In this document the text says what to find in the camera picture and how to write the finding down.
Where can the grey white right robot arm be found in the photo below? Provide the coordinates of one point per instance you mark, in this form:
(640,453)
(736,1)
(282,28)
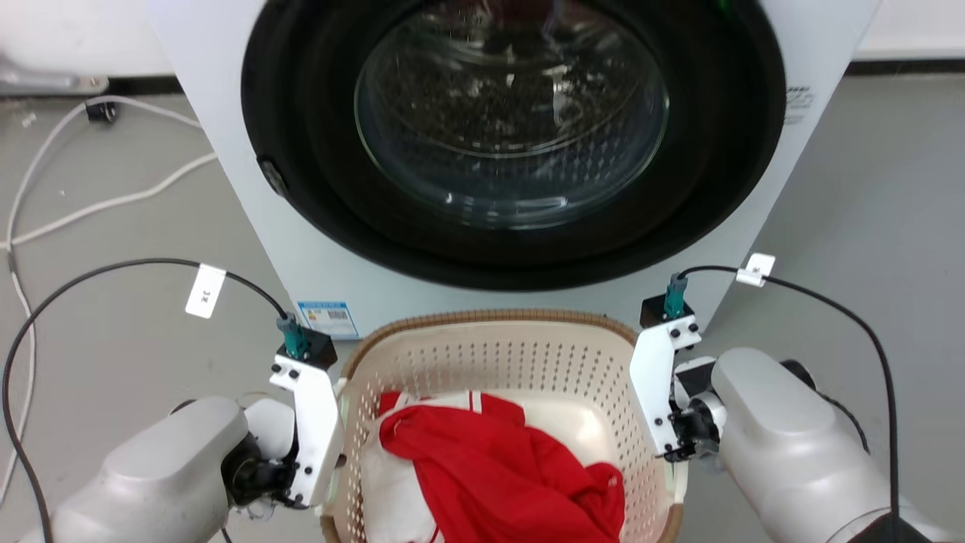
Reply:
(784,437)

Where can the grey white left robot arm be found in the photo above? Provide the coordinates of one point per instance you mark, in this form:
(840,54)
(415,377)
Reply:
(151,483)

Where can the blue energy label sticker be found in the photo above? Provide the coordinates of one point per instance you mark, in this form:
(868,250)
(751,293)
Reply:
(328,318)

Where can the red garment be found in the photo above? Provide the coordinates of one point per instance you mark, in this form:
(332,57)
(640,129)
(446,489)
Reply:
(490,467)

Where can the white garment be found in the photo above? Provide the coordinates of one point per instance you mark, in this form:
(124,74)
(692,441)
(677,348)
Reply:
(386,494)

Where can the white front-load washing machine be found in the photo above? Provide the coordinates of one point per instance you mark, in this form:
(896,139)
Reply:
(264,249)

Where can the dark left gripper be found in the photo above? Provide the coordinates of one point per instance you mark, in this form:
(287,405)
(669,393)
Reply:
(256,471)

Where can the beige perforated laundry basket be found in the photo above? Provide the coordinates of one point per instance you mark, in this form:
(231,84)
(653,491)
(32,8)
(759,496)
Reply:
(490,354)

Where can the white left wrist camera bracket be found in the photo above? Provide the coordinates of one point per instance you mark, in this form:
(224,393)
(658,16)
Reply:
(317,422)

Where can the grey metal floor fixture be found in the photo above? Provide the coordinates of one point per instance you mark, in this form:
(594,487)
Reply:
(45,78)

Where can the black round glass washer door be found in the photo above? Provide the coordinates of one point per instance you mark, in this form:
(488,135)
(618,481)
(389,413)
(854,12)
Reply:
(301,113)

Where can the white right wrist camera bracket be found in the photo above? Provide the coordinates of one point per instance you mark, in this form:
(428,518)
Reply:
(652,377)

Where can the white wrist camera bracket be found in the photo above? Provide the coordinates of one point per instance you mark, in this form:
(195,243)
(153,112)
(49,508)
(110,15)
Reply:
(652,377)
(317,422)

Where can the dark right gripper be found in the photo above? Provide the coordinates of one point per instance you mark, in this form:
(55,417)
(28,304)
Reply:
(697,426)

